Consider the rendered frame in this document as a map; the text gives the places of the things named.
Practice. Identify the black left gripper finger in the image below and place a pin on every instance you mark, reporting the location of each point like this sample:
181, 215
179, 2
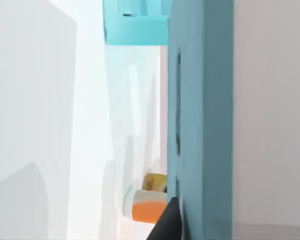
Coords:
170, 220

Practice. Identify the yellow brown bread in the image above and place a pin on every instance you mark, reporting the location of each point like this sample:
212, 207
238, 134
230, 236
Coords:
155, 182

